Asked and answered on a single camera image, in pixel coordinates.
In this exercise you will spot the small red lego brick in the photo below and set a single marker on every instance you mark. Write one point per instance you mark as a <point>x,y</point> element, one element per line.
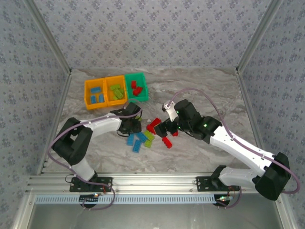
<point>135,93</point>
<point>175,134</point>

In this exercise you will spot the long red lego brick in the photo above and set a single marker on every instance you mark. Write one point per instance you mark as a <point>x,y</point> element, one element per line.
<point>156,122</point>
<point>166,142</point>

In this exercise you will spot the small blue lego brick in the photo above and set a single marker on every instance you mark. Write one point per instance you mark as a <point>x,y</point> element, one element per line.
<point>101,97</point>

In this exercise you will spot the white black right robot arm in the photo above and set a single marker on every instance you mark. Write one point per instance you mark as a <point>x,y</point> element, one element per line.
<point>240,148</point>

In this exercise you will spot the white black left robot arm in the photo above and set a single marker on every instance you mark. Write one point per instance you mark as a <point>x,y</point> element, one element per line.
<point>100,125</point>

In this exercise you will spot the green plastic bin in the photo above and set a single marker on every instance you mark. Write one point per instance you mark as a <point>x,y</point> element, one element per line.
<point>138,98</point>

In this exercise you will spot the small green lego brick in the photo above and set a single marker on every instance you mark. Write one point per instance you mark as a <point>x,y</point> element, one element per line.
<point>147,143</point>

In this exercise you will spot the orange bin for blue bricks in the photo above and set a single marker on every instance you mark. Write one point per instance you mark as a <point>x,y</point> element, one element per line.
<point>95,106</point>

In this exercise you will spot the small circuit board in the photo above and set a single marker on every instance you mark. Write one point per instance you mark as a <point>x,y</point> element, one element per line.
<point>224,199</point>
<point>89,199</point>

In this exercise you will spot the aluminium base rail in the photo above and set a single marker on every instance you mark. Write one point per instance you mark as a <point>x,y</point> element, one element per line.
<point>152,182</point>

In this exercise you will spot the aluminium side rail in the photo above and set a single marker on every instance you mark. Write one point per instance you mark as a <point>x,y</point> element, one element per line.
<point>54,114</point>
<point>250,107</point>

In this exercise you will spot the aluminium frame post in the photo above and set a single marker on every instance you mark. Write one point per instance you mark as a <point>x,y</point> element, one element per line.
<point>259,35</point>
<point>47,35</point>

